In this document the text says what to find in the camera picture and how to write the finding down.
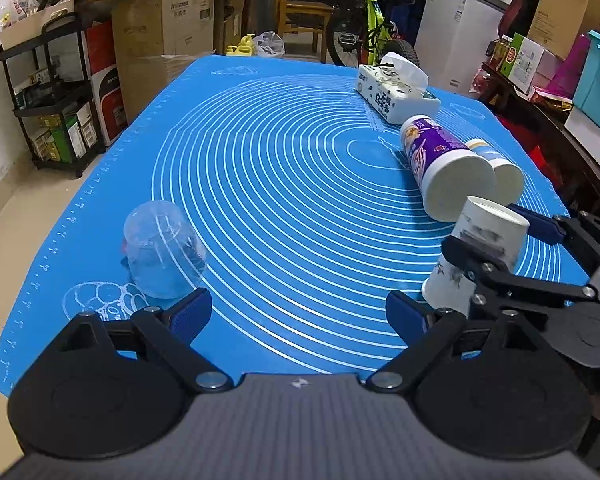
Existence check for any white paper cup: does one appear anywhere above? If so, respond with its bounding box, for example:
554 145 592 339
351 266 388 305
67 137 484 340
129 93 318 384
422 196 529 314

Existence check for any clear plastic cup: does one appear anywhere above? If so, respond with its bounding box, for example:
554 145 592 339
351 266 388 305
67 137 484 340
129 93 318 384
123 200 207 300

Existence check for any light blue paper cup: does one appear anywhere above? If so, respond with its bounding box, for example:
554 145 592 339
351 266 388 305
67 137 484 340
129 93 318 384
465 139 524 206

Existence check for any purple paper cup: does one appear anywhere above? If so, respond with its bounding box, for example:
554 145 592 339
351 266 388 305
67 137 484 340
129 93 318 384
400 115 496 222

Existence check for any dark wooden side table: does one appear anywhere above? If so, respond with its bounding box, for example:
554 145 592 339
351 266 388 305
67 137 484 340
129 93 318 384
478 64 600 216

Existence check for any blue silicone baking mat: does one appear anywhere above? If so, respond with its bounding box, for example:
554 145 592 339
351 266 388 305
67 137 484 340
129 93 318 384
0 53 592 396

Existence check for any green white carton box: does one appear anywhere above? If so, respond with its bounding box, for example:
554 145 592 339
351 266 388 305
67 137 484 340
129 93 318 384
500 32 562 96

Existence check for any white tissue box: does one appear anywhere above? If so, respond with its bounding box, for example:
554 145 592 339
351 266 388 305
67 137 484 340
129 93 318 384
355 52 441 126

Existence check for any tall brown cardboard box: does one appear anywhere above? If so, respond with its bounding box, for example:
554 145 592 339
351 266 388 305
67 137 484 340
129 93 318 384
527 0 600 60

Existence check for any white chest freezer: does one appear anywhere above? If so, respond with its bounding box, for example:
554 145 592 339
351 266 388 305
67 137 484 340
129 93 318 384
415 0 508 96

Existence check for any black metal shelf rack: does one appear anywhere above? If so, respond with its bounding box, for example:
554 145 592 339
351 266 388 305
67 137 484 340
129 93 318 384
0 10 128 178

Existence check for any green black bicycle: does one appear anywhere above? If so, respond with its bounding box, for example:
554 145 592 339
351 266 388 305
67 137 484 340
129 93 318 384
325 0 419 67

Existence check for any yellow toy truck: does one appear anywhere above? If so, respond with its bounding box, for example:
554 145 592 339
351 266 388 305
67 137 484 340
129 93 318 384
225 34 257 56

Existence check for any lower cardboard box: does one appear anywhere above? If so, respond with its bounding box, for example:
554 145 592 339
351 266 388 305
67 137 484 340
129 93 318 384
111 0 214 122

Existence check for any wooden chair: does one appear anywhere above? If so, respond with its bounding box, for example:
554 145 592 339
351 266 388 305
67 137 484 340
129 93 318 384
274 0 334 63

